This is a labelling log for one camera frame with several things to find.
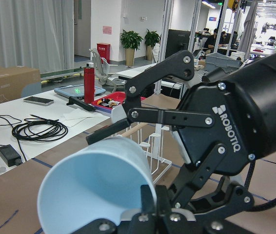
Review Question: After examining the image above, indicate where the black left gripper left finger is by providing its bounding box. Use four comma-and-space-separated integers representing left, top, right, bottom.
140, 185, 156, 215

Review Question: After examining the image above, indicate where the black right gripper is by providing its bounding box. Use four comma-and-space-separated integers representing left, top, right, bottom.
169, 54, 276, 221

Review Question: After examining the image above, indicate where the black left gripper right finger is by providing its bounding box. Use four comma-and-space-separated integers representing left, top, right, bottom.
155, 185, 172, 216

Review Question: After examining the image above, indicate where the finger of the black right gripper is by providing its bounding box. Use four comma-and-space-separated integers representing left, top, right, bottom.
86, 50, 215, 145

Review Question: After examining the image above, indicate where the light blue plastic cup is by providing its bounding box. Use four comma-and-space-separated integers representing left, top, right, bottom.
37, 136, 157, 234

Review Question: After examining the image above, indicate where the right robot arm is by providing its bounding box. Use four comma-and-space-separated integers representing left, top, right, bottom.
86, 51, 276, 220

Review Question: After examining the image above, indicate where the red parts tray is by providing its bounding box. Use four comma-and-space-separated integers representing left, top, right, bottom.
90, 91, 147, 114

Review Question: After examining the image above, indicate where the red water bottle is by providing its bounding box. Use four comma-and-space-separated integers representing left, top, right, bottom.
84, 65, 95, 104

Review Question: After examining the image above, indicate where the black power adapter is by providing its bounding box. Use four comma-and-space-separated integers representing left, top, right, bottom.
0, 144, 22, 167

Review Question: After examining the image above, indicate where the black smartphone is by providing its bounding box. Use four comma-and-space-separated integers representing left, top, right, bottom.
23, 96, 54, 106

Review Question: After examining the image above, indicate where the cardboard box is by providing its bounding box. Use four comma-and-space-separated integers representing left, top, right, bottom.
0, 66, 41, 103

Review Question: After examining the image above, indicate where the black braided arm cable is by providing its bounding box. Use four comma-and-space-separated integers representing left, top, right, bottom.
244, 158, 276, 213

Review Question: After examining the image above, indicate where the white wire cup rack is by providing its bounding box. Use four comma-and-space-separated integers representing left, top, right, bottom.
112, 122, 172, 183

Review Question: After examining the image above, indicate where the coiled black cable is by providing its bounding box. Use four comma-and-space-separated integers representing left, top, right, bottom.
11, 114, 68, 142

